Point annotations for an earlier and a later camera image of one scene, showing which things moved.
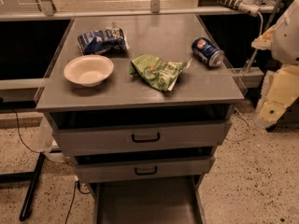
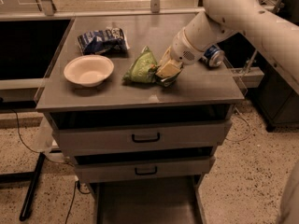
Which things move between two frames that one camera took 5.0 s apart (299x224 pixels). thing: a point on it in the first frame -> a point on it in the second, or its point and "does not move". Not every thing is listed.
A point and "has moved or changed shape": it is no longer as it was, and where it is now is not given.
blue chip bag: x=110 y=41 does not move
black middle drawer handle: x=146 y=173 does not move
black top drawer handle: x=146 y=140 does not move
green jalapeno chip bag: x=160 y=73 has moved or changed shape
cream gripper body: x=287 y=39 -> x=183 y=51
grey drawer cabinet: x=141 y=103 does not move
